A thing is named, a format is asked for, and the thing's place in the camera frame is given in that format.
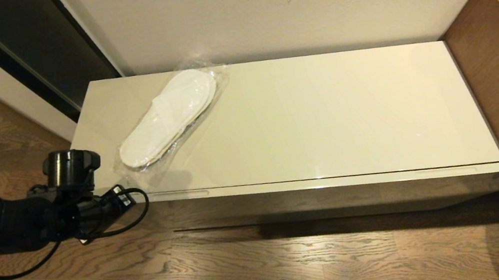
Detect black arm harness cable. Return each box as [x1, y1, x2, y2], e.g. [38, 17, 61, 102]
[0, 234, 68, 280]

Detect black looping wrist cable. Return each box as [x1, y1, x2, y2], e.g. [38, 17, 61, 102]
[70, 184, 155, 243]

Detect beige glossy cabinet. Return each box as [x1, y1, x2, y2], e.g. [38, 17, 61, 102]
[61, 13, 499, 269]

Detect white slippers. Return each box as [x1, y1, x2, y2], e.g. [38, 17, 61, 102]
[98, 55, 245, 189]

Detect dark sliding door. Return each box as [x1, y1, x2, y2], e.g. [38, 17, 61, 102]
[0, 0, 129, 136]

